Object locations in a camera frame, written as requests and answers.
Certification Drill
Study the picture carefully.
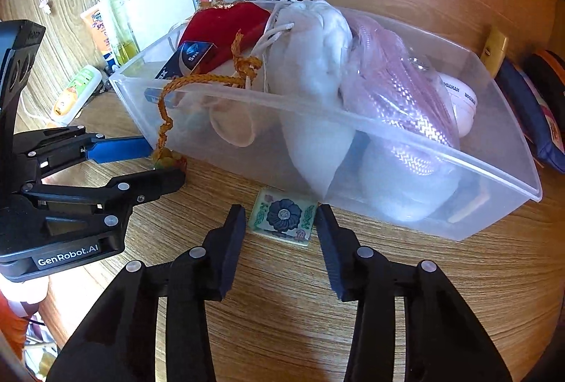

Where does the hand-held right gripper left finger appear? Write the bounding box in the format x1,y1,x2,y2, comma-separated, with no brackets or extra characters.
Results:
44,204,246,382

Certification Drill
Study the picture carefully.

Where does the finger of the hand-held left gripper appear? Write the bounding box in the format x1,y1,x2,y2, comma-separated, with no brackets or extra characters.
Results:
23,167,186,216
13,125,153,178

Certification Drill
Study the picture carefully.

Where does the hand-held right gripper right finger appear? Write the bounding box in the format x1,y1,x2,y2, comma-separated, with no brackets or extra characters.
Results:
314,204,515,382

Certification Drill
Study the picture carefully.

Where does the flower print tile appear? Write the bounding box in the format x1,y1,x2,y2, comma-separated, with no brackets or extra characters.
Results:
247,188,316,248

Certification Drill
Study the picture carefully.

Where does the small blue box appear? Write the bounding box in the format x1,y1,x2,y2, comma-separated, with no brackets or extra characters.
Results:
154,42,219,80

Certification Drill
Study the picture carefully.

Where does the red pouch with braided cord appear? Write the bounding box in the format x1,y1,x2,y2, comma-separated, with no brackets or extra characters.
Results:
152,1,274,171

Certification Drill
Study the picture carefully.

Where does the clear plastic bin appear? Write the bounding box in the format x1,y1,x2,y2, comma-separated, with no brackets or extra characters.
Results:
108,0,543,241

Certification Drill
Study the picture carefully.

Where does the bagged pink rope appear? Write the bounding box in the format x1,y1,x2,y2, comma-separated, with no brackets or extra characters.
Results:
340,8,462,224

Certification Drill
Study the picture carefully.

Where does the white drawstring pouch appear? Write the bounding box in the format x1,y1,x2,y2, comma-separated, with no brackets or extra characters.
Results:
247,0,358,197

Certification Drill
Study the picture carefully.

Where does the wooden desktop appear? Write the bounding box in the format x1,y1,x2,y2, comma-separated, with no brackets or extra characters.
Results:
18,0,565,382

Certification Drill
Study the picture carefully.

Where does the person's left hand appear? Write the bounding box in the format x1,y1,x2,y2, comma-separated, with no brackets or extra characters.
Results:
6,274,49,304

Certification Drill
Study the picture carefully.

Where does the white green tube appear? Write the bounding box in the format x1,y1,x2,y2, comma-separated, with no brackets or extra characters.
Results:
49,65,103,125

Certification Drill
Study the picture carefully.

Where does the orange sunscreen tube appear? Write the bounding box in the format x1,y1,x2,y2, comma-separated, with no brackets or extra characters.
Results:
80,0,120,69

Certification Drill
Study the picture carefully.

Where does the yellow spray bottle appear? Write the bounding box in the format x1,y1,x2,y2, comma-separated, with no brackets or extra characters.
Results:
90,0,139,65

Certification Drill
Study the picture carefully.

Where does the blue pencil case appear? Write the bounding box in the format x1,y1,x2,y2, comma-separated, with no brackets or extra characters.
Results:
496,59,565,173

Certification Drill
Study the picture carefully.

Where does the black orange zip case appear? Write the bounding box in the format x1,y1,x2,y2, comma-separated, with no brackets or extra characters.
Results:
525,50,565,100

